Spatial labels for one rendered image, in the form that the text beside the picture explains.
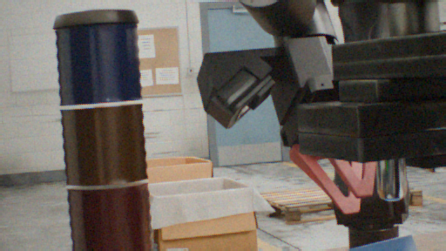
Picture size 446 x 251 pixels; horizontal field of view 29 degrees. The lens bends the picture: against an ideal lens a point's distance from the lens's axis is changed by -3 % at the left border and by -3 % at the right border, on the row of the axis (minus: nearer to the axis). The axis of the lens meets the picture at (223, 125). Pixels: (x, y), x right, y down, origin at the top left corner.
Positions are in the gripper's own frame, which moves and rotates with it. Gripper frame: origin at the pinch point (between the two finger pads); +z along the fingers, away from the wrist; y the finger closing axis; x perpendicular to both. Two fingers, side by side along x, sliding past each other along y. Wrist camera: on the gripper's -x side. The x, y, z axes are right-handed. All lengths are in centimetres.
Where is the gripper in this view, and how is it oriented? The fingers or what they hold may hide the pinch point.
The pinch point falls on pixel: (354, 196)
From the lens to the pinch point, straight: 75.1
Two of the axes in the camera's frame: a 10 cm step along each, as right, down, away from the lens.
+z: 2.2, 8.7, -4.4
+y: 1.9, -4.8, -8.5
